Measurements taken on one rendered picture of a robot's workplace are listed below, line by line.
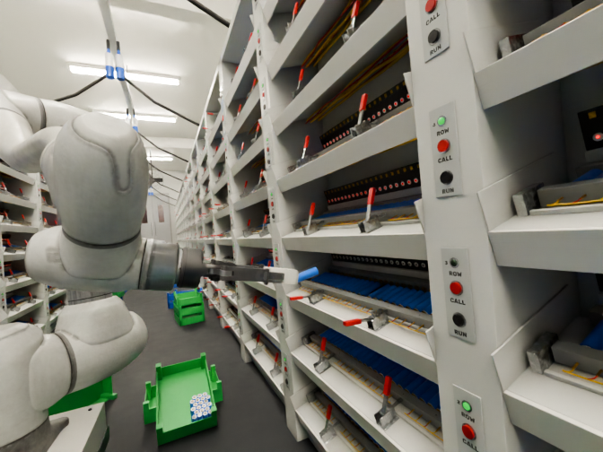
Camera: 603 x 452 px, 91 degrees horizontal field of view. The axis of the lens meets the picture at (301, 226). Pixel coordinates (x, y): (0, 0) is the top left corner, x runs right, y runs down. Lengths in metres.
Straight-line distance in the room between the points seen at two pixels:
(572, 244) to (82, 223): 0.56
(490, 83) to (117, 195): 0.48
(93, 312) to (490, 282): 0.87
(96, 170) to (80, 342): 0.58
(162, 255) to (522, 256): 0.51
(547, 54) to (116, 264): 0.60
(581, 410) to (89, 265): 0.63
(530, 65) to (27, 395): 1.01
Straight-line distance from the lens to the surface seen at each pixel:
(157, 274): 0.55
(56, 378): 0.92
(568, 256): 0.40
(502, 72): 0.44
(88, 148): 0.44
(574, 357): 0.49
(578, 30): 0.41
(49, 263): 0.56
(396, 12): 0.60
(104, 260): 0.53
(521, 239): 0.41
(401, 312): 0.62
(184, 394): 1.47
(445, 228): 0.46
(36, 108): 1.02
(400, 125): 0.53
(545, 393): 0.47
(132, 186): 0.46
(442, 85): 0.48
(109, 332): 0.96
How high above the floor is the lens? 0.71
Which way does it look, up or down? 1 degrees up
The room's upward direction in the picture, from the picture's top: 5 degrees counter-clockwise
